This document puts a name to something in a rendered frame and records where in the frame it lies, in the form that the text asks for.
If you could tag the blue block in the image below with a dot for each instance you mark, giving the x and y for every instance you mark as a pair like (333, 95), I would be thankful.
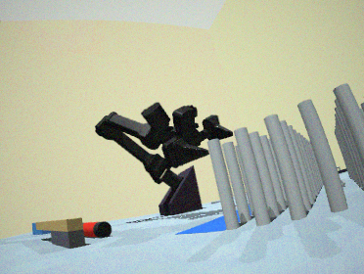
(37, 232)

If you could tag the red and black cylinder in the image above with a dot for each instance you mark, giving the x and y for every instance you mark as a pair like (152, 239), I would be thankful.
(97, 229)

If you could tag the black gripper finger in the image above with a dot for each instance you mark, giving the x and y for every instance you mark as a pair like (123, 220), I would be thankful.
(218, 131)
(186, 153)

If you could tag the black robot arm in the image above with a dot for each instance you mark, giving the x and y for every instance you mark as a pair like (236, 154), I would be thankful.
(151, 134)

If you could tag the blue tape strip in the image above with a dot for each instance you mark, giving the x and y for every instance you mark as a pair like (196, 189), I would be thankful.
(214, 225)

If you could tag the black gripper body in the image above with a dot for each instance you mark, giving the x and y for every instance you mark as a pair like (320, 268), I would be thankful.
(192, 136)

